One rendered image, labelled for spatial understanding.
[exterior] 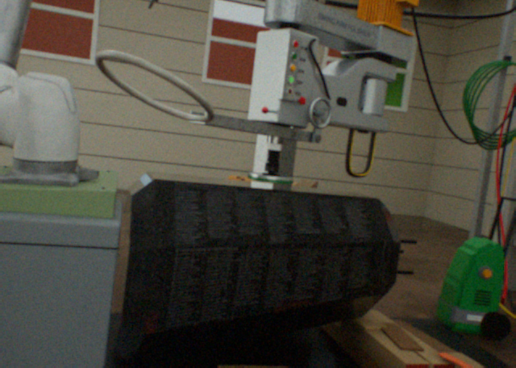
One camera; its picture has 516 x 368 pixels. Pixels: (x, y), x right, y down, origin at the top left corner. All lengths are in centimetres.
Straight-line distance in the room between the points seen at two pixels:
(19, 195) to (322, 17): 161
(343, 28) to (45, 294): 183
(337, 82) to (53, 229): 166
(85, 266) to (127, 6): 742
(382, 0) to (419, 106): 702
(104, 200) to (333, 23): 155
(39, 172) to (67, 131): 12
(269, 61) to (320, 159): 671
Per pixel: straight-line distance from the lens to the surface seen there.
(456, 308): 351
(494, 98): 470
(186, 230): 204
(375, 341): 253
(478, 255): 349
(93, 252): 128
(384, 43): 280
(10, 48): 157
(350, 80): 262
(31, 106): 137
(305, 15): 238
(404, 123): 968
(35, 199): 133
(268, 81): 233
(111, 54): 186
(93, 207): 132
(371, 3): 290
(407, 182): 979
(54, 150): 137
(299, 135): 242
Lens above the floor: 104
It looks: 4 degrees down
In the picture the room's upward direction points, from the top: 7 degrees clockwise
